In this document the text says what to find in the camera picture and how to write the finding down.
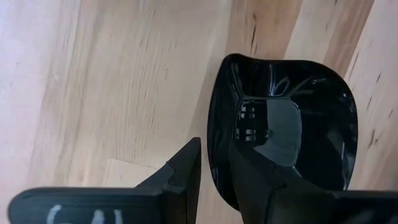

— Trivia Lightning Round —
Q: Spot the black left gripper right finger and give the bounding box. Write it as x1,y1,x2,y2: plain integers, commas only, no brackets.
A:
228,141,398,224

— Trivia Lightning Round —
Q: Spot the wavy black plate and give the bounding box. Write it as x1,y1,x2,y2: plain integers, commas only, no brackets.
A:
206,52,359,212

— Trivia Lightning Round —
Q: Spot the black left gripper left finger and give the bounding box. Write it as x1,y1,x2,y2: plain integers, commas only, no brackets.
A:
7,137,202,224

